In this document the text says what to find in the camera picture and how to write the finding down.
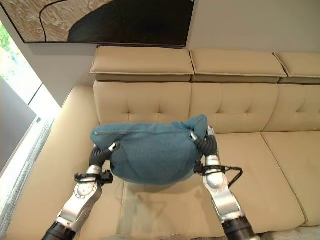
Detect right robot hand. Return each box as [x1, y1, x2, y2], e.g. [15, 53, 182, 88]
[189, 125, 223, 166]

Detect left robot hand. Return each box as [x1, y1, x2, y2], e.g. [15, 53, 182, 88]
[89, 140, 121, 174]

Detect teal blue cushion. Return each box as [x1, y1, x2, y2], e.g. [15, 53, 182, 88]
[90, 114, 209, 186]

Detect beige leather sofa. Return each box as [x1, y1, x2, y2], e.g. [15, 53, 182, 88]
[6, 45, 320, 240]

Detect framed abstract painting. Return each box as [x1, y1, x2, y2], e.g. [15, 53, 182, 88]
[0, 0, 197, 48]

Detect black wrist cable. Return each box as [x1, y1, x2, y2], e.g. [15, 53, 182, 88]
[219, 166, 244, 189]

